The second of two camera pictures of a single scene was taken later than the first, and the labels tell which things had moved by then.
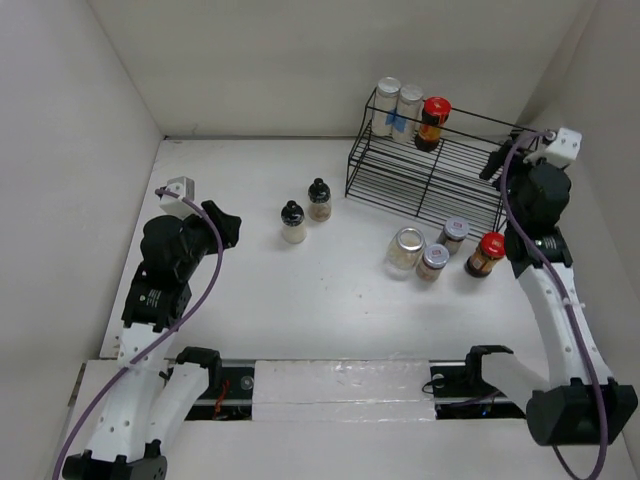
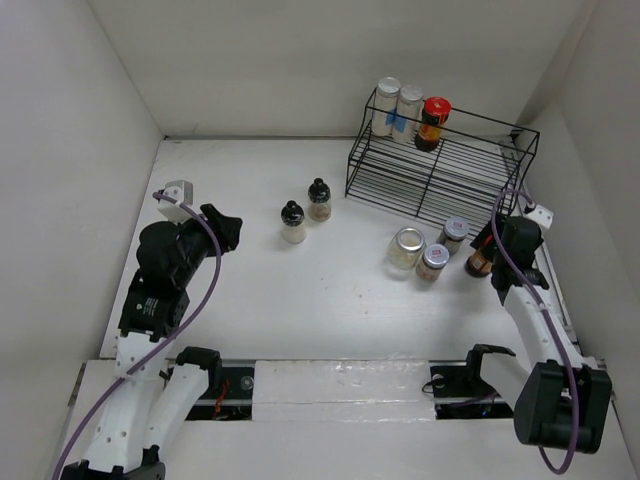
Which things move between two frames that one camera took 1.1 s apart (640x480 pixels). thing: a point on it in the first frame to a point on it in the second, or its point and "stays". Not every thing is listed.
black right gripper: (496, 158) to (484, 235)
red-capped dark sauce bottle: (435, 112) stays
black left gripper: (227, 223) stays
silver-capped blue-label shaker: (386, 102) stays
